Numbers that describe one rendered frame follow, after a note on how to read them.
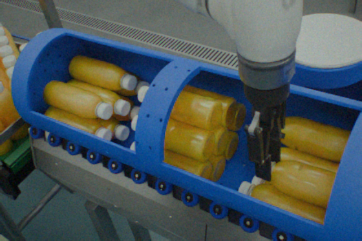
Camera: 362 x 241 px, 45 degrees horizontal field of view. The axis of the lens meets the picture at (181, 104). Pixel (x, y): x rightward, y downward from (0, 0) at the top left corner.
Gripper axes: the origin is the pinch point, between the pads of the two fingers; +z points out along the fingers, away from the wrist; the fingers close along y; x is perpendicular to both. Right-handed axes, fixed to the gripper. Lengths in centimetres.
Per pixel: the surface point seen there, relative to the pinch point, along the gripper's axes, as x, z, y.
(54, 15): 106, 12, 41
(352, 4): 45, 106, 247
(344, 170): -14.8, -7.2, -3.0
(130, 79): 42.1, 0.8, 10.2
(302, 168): -6.8, 0.0, 0.4
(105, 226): 60, 62, -3
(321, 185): -10.9, 0.4, -1.4
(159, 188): 25.4, 17.1, -5.6
